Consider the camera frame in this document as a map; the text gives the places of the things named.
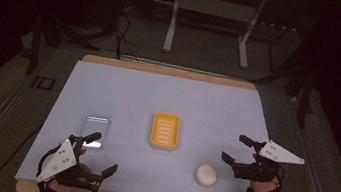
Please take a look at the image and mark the round white soap bar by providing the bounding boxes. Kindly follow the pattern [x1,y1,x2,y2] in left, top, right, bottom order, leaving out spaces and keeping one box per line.
[192,162,220,189]

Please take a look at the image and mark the person's left hand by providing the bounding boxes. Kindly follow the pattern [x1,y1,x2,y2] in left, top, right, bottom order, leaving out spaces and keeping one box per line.
[47,144,96,192]

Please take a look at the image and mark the yellow soap dish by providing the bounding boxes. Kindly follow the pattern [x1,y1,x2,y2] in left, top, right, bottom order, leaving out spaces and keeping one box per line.
[147,110,184,153]

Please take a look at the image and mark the pale blue table mat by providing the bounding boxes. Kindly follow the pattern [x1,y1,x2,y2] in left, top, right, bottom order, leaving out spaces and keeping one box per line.
[13,52,279,192]

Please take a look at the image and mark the clear plastic box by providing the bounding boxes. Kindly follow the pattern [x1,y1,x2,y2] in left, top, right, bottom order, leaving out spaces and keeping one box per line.
[73,108,114,153]

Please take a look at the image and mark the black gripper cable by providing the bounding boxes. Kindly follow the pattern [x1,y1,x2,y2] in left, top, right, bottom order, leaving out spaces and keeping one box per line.
[35,142,63,179]

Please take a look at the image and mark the black floor cables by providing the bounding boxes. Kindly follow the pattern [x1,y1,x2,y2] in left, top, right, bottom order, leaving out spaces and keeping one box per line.
[108,10,146,63]

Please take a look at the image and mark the black rectangular floor bracket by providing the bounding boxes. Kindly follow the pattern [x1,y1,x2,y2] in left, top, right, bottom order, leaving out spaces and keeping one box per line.
[30,74,57,92]

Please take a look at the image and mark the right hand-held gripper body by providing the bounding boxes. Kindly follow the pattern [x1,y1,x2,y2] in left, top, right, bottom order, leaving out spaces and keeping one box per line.
[230,134,308,189]

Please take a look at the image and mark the white metal stand frame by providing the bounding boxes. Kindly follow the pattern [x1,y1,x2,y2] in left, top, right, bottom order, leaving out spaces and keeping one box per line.
[161,0,269,72]

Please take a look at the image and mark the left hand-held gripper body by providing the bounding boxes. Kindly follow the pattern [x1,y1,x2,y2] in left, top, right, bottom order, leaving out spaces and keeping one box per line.
[35,130,110,192]

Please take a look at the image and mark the person's right hand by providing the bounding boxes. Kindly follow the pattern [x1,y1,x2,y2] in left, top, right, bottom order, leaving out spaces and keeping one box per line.
[247,173,282,192]

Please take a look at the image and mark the black tripod stand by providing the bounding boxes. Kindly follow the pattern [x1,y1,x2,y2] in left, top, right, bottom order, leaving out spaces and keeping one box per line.
[24,12,103,85]
[244,20,326,131]

